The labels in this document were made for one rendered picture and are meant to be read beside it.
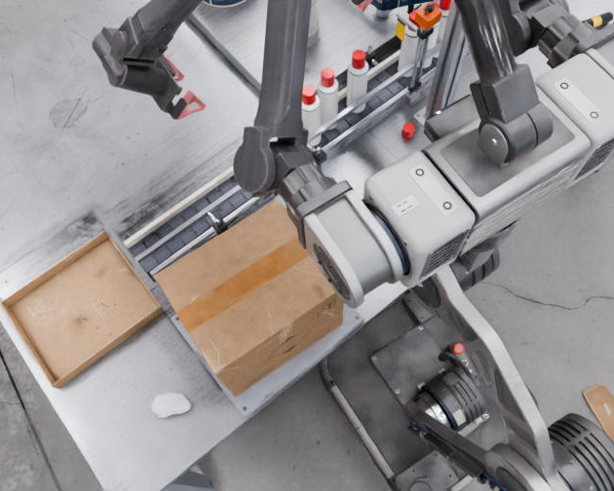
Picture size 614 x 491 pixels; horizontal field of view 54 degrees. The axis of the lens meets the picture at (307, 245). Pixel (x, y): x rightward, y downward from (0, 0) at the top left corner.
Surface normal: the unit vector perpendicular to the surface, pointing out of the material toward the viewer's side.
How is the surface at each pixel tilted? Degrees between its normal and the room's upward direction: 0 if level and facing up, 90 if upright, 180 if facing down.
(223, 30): 0
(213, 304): 0
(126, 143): 0
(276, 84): 49
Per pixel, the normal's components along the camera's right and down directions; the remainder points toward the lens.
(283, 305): -0.04, -0.39
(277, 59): -0.64, 0.15
